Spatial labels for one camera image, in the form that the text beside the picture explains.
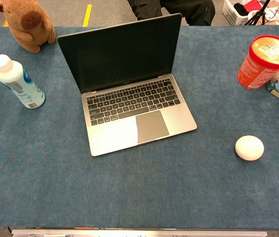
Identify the grey laptop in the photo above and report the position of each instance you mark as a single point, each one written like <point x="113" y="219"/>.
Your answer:
<point x="129" y="98"/>

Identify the blue felt table cloth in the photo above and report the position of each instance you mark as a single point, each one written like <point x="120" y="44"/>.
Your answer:
<point x="139" y="187"/>

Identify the white round ball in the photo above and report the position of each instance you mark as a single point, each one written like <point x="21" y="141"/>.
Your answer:
<point x="249" y="148"/>

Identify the yellow floor tape strip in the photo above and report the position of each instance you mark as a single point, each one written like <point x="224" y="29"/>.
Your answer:
<point x="87" y="14"/>

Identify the person in black clothes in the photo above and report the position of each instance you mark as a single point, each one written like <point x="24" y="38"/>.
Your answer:
<point x="196" y="12"/>

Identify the orange canister with red lid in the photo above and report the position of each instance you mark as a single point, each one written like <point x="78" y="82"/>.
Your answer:
<point x="252" y="71"/>

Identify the white and blue bottle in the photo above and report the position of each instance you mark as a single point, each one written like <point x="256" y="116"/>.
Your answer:
<point x="18" y="81"/>

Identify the white plastic laundry basket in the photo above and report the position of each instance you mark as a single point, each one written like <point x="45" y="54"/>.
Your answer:
<point x="230" y="13"/>

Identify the brown capybara plush toy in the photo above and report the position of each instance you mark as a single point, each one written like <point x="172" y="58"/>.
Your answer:
<point x="28" y="22"/>

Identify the black tripod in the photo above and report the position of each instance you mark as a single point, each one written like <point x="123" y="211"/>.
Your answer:
<point x="259" y="14"/>

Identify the aluminium rail profile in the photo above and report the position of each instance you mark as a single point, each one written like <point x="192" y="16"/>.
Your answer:
<point x="139" y="233"/>

